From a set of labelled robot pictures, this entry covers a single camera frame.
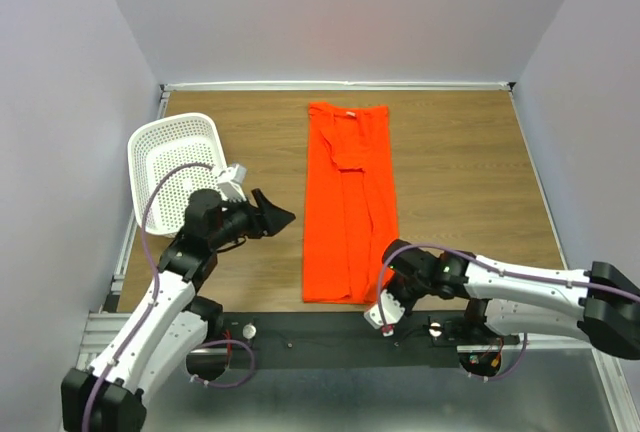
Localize orange t shirt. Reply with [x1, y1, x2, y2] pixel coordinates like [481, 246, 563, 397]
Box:
[302, 102, 399, 304]

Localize purple cable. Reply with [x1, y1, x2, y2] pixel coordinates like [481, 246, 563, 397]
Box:
[376, 244, 640, 383]
[82, 161, 256, 432]

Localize white perforated plastic basket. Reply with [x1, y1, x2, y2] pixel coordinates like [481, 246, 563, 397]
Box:
[127, 113, 227, 237]

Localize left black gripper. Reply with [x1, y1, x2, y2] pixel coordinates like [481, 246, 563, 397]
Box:
[210, 188, 296, 250]

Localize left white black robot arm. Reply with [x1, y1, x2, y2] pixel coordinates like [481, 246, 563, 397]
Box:
[61, 189, 295, 431]

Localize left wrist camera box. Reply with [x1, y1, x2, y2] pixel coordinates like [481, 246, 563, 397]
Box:
[214, 163, 247, 202]

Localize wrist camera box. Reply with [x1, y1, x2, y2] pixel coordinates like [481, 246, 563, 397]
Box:
[363, 289, 406, 337]
[214, 163, 247, 202]

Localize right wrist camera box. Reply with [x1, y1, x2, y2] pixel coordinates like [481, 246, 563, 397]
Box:
[363, 289, 406, 337]

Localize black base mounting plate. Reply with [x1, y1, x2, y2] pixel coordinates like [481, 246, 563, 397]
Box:
[217, 310, 519, 371]

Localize aluminium frame rail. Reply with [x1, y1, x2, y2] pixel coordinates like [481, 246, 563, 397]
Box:
[80, 83, 166, 339]

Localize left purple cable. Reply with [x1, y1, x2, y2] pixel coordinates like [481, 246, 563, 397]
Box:
[82, 161, 256, 432]

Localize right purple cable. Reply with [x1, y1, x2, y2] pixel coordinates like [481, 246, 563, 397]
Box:
[376, 244, 640, 383]

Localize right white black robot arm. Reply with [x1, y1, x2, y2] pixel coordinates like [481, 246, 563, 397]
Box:
[365, 239, 639, 361]

